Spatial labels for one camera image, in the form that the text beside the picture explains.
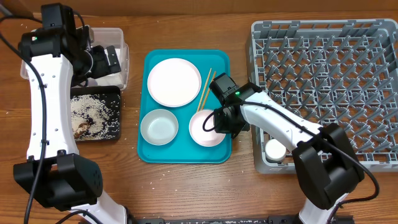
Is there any pink bowl with rice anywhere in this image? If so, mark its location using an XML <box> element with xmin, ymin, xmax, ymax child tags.
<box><xmin>189</xmin><ymin>110</ymin><xmax>226</xmax><ymax>147</ymax></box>

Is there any wooden chopstick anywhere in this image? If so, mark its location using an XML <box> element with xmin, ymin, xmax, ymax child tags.
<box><xmin>198</xmin><ymin>71</ymin><xmax>216</xmax><ymax>111</ymax></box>
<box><xmin>197</xmin><ymin>68</ymin><xmax>212</xmax><ymax>112</ymax></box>

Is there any wooden chopstick left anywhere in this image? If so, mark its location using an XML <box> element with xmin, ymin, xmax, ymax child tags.
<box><xmin>197</xmin><ymin>68</ymin><xmax>212</xmax><ymax>112</ymax></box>

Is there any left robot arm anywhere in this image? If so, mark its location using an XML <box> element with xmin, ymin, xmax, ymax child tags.
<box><xmin>13</xmin><ymin>3</ymin><xmax>135</xmax><ymax>223</ymax></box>

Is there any brown food scrap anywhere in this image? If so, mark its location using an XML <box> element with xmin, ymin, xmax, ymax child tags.
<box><xmin>73</xmin><ymin>123</ymin><xmax>90</xmax><ymax>139</ymax></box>

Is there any wooden chopstick right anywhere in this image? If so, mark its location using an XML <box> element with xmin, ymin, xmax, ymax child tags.
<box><xmin>198</xmin><ymin>71</ymin><xmax>216</xmax><ymax>111</ymax></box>

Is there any clear plastic waste bin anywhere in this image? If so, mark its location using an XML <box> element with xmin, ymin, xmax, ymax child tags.
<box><xmin>18</xmin><ymin>25</ymin><xmax>129</xmax><ymax>90</ymax></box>

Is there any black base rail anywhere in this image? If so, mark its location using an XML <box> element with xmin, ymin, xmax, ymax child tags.
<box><xmin>133</xmin><ymin>214</ymin><xmax>355</xmax><ymax>224</ymax></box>

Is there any small grey bowl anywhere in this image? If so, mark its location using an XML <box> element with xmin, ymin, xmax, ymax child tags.
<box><xmin>140</xmin><ymin>109</ymin><xmax>179</xmax><ymax>146</ymax></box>

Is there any black waste tray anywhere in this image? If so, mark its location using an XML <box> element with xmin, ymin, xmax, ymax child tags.
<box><xmin>70</xmin><ymin>85</ymin><xmax>122</xmax><ymax>142</ymax></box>

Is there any teal plastic tray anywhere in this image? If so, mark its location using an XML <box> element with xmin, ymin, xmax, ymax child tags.
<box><xmin>137</xmin><ymin>49</ymin><xmax>232</xmax><ymax>164</ymax></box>

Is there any grey dishwasher rack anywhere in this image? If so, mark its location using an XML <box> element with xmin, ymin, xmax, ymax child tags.
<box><xmin>247</xmin><ymin>19</ymin><xmax>397</xmax><ymax>172</ymax></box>

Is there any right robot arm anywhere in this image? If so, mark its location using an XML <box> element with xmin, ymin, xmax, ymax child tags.
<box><xmin>207</xmin><ymin>73</ymin><xmax>380</xmax><ymax>223</ymax></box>

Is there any spilled rice pile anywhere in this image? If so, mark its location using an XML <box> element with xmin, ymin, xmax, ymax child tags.
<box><xmin>70</xmin><ymin>94</ymin><xmax>121</xmax><ymax>140</ymax></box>

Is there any large white plate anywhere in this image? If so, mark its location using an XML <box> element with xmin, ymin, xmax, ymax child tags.
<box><xmin>147</xmin><ymin>58</ymin><xmax>201</xmax><ymax>108</ymax></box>

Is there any cream plastic cup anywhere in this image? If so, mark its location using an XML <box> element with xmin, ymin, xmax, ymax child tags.
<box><xmin>265</xmin><ymin>139</ymin><xmax>286</xmax><ymax>163</ymax></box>

